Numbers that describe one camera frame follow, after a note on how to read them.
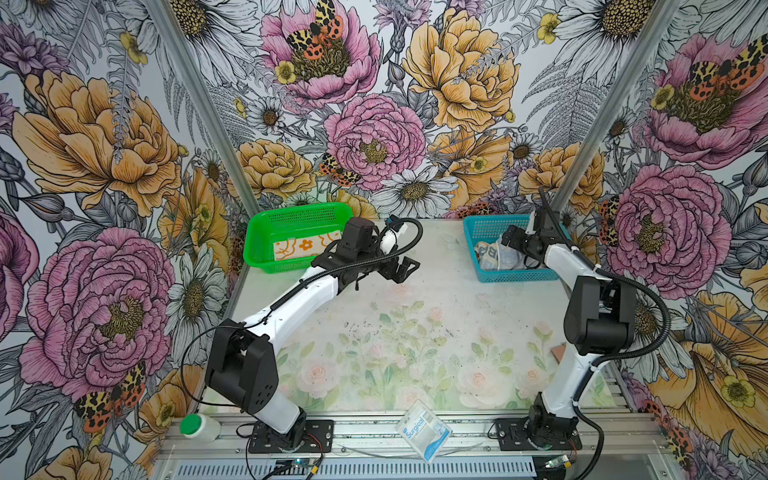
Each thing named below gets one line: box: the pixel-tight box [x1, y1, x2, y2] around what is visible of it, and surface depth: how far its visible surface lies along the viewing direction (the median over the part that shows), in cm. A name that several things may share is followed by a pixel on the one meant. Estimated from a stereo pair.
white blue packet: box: [394, 399, 453, 464], surface depth 77 cm
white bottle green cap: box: [180, 413, 221, 443], surface depth 70 cm
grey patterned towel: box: [474, 237, 543, 271], surface depth 107 cm
